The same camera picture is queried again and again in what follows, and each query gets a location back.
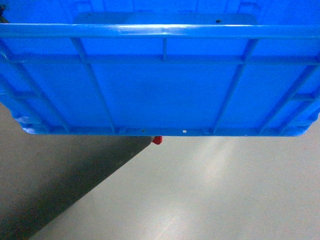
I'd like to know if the red table corner cap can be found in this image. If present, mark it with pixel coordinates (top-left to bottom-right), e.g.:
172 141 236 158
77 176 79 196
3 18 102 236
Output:
151 136 163 145

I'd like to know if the large blue plastic crate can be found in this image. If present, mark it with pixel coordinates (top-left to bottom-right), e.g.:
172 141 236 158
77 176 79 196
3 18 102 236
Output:
0 0 320 137

